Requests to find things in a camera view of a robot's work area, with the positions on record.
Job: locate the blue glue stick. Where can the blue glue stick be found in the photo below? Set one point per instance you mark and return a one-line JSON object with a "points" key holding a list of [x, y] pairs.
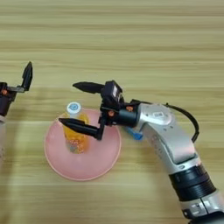
{"points": [[136, 134]]}

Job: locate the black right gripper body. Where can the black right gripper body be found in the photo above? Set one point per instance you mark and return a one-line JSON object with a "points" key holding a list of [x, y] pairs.
{"points": [[125, 116]]}

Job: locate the orange juice bottle white cap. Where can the orange juice bottle white cap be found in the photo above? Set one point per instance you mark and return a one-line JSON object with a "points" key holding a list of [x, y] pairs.
{"points": [[77, 143]]}

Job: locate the pink round plate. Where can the pink round plate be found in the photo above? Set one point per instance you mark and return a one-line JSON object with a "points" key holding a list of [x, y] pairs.
{"points": [[96, 163]]}

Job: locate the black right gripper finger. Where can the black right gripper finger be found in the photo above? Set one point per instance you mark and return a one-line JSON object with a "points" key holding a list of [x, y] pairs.
{"points": [[78, 126], [87, 87]]}

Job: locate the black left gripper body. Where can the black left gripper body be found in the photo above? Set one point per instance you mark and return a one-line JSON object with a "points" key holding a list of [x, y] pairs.
{"points": [[4, 102]]}

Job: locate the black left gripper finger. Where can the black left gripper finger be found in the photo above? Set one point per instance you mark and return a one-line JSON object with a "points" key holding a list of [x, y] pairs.
{"points": [[27, 75]]}

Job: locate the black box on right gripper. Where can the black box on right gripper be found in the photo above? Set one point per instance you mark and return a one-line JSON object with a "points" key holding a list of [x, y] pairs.
{"points": [[112, 90]]}

